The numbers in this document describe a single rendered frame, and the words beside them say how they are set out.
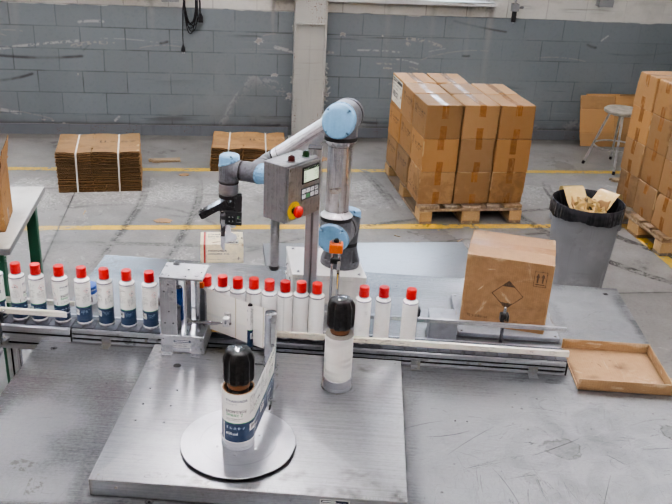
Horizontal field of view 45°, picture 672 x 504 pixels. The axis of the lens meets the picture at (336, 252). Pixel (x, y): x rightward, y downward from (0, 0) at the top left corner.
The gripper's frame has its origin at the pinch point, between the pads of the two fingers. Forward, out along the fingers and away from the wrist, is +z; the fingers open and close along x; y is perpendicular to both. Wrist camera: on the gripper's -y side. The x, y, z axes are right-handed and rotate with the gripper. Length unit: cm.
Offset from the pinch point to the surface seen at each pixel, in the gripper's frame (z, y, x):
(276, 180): -42, 16, -48
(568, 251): 62, 208, 137
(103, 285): -2, -39, -41
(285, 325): 7, 21, -53
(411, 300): -6, 61, -58
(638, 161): 41, 311, 261
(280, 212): -32, 17, -49
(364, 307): -3, 46, -57
